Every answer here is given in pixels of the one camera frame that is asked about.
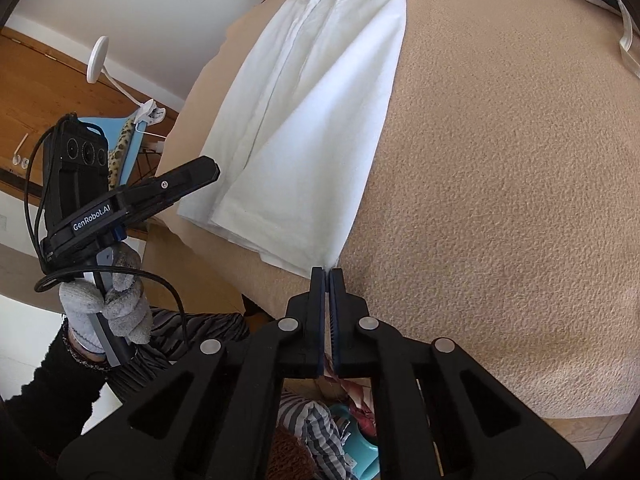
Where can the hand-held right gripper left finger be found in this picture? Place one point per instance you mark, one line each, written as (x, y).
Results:
(317, 320)

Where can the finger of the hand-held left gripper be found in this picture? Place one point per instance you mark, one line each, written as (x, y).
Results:
(170, 185)

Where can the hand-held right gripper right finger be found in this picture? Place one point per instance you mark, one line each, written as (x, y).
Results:
(340, 330)

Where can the white pants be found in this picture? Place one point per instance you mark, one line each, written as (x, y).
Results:
(310, 125)

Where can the person's left forearm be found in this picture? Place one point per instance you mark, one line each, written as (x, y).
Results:
(45, 395)

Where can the person's left hand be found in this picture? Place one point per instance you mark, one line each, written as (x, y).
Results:
(127, 315)

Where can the leopard print cloth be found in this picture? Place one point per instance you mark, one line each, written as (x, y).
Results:
(121, 145)

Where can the small white plastic object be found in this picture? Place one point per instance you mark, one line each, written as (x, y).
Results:
(21, 152)

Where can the light blue plastic chair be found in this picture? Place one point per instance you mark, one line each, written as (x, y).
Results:
(102, 127)

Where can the red patterned cloth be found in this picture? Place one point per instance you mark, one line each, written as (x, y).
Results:
(362, 417)

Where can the blue white striped cloth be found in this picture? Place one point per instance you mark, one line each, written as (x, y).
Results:
(310, 420)

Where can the grey striped garment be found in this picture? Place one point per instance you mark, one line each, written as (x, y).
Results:
(210, 325)

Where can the teal laundry basket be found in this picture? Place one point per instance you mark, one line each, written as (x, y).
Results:
(362, 452)

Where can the white clip lamp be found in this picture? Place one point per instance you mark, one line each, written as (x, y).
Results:
(98, 57)

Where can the brown knitted cloth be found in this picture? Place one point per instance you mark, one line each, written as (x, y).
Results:
(292, 452)

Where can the beige blanket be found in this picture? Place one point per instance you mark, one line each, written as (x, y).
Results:
(500, 210)

